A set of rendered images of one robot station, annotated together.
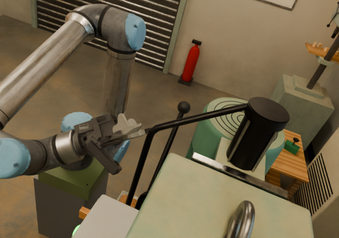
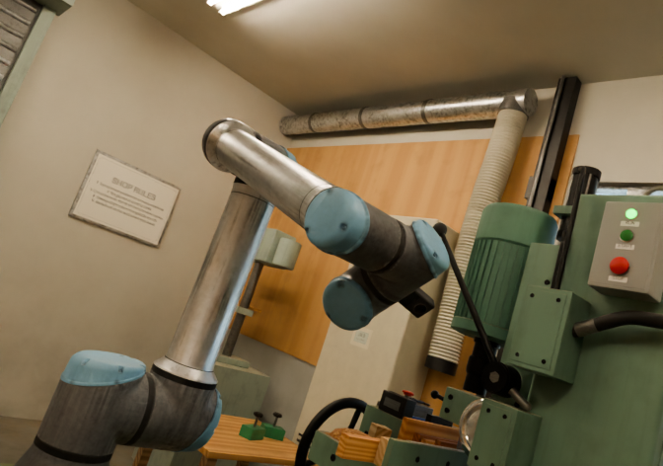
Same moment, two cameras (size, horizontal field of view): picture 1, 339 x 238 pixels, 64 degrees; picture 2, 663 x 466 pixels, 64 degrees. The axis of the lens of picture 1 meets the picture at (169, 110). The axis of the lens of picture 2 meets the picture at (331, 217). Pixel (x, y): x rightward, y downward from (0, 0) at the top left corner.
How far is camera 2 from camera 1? 1.25 m
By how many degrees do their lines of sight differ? 64
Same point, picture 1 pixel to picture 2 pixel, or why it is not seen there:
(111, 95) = (240, 271)
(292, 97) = (217, 370)
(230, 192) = not seen: hidden behind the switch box
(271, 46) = (128, 307)
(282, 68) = (149, 347)
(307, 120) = (240, 406)
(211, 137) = (534, 216)
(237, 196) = not seen: hidden behind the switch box
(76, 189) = not seen: outside the picture
